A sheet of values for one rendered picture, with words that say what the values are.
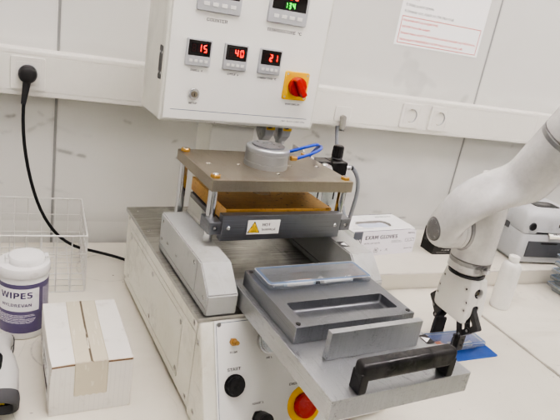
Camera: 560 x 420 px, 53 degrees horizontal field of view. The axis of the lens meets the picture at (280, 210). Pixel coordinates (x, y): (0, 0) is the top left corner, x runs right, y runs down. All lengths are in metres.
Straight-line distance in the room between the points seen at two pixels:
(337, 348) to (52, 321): 0.49
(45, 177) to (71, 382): 0.66
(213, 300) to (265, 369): 0.14
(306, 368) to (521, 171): 0.55
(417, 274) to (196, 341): 0.80
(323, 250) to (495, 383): 0.45
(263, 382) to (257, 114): 0.51
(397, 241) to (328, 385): 0.95
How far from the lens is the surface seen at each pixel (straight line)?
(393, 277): 1.48
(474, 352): 1.33
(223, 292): 0.85
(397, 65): 1.67
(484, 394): 1.20
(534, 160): 1.05
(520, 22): 1.92
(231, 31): 1.08
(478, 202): 1.07
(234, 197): 0.97
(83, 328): 0.98
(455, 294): 1.22
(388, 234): 1.56
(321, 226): 0.99
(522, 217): 1.79
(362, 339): 0.75
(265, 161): 0.97
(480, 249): 1.17
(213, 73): 1.07
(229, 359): 0.88
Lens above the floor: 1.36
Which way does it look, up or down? 19 degrees down
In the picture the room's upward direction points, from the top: 10 degrees clockwise
